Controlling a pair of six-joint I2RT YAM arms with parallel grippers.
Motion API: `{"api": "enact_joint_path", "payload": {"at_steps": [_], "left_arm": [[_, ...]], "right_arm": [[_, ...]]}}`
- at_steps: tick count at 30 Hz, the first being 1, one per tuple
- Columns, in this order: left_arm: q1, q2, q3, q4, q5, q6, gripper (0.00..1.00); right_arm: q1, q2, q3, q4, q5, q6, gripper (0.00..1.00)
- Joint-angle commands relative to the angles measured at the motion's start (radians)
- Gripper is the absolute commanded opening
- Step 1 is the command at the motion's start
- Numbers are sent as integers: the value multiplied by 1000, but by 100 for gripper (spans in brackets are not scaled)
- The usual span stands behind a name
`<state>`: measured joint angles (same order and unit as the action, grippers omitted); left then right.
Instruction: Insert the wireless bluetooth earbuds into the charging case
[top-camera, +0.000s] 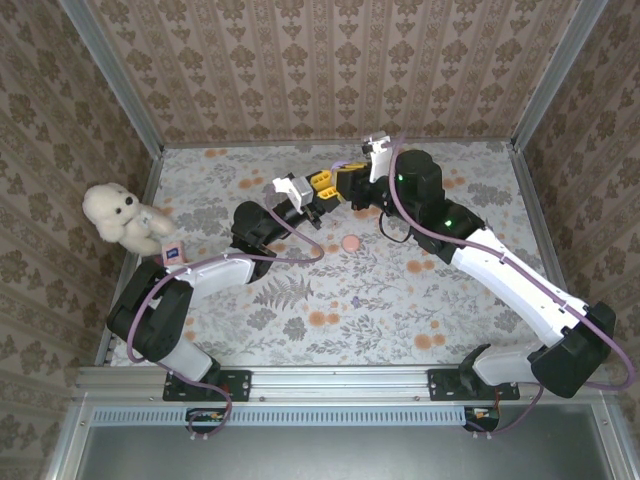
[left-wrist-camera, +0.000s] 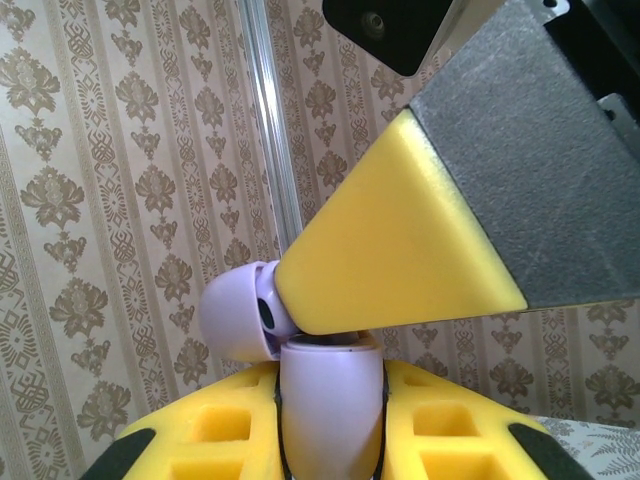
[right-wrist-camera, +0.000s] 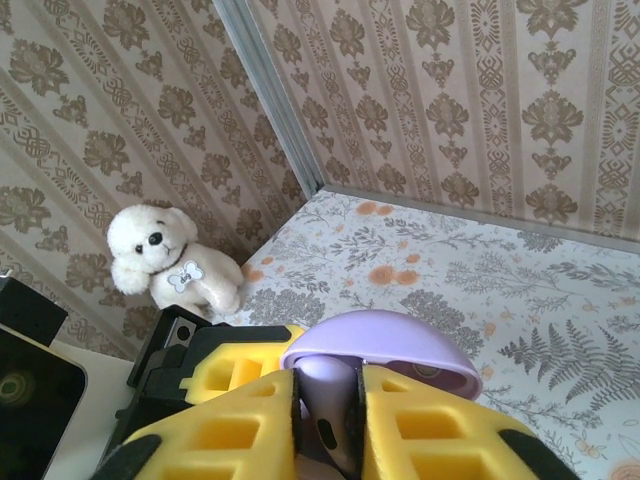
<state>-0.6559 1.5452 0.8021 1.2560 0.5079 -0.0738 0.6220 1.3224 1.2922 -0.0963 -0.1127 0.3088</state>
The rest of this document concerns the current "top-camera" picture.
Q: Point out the pink earbud charging case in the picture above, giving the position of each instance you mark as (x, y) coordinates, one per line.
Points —
(350, 243)

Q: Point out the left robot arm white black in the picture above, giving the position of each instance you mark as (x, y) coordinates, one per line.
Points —
(220, 275)

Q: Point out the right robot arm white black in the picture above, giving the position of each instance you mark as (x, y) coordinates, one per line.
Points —
(525, 300)

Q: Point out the pink tissue pack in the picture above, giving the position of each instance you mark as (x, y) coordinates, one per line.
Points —
(174, 254)

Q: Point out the white teddy bear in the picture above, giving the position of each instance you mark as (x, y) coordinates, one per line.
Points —
(115, 210)

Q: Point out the grey metal panel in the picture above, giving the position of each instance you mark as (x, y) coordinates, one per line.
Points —
(325, 455)

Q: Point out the aluminium wall rail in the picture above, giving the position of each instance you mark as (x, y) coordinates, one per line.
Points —
(250, 144)

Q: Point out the aluminium side rail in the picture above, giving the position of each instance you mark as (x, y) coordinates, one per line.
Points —
(151, 172)
(550, 252)

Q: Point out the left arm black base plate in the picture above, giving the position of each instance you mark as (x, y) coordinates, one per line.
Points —
(240, 385)

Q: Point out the aluminium frame post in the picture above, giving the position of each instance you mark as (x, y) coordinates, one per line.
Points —
(555, 75)
(119, 80)

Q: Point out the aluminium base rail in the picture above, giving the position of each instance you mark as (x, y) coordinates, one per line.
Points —
(340, 382)

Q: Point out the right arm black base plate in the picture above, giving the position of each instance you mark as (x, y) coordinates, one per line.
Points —
(445, 385)

